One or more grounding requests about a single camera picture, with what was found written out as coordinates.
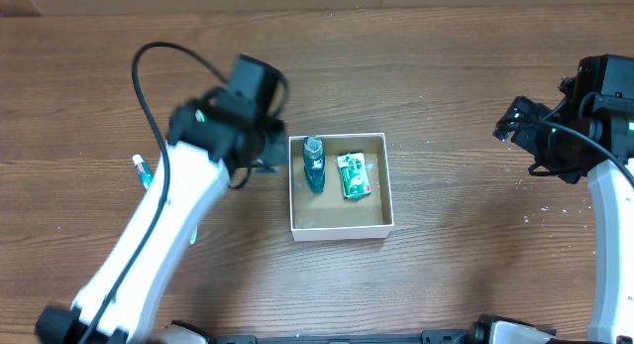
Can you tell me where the teal transparent bottle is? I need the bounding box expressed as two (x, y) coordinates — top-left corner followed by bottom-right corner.
(302, 136), (325, 193)

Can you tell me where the green soap packet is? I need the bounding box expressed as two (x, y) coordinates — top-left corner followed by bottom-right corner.
(337, 153), (371, 200)

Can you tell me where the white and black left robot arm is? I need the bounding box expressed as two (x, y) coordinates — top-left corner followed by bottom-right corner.
(35, 56), (289, 343)

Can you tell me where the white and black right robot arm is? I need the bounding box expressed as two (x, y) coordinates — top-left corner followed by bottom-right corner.
(492, 55), (633, 343)

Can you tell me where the white square cardboard box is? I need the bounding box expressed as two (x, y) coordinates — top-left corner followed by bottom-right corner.
(288, 133), (394, 242)

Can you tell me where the teal toothpaste tube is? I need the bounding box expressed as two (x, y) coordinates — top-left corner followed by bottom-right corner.
(132, 154), (154, 190)

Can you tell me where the green white toothbrush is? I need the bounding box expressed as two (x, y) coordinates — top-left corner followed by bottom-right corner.
(189, 226), (198, 245)

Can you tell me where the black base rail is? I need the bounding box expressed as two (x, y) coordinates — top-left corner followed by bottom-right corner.
(153, 323), (476, 344)

